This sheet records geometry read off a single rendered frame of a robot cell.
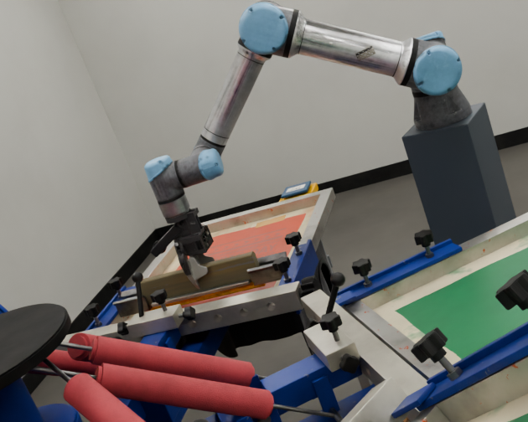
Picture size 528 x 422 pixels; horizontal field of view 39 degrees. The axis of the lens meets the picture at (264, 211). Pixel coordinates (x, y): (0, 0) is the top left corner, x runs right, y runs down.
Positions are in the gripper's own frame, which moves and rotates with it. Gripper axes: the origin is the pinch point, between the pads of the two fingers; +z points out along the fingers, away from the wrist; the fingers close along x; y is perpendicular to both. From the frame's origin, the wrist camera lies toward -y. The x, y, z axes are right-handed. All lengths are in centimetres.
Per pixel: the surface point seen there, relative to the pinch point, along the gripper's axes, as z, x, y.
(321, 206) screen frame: 3, 44, 28
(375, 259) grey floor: 102, 225, 0
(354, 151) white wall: 74, 368, -19
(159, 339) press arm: -2.3, -35.2, 2.7
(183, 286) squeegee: 0.1, -1.5, -3.9
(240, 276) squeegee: 1.0, -1.5, 12.6
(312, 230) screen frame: 2.8, 24.5, 28.1
